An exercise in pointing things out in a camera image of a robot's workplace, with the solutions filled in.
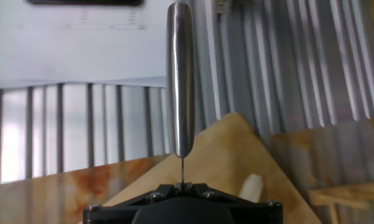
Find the short white scallion piece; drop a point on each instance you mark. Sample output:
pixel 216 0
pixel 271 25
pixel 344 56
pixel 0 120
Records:
pixel 252 186

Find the orange marble pattern mat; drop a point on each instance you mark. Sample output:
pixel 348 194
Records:
pixel 49 196

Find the steel kitchen knife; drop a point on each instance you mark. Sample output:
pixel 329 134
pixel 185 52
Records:
pixel 180 77

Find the white paper stack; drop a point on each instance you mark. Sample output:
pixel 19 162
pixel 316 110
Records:
pixel 65 46

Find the wooden cutting board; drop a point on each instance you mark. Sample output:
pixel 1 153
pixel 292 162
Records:
pixel 224 149

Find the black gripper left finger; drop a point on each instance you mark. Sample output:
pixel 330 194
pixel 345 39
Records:
pixel 112 213

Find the wooden peg rack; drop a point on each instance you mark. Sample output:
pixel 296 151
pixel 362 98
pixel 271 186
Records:
pixel 339 196

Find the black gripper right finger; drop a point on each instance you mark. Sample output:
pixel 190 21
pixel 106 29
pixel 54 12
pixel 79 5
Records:
pixel 255 213

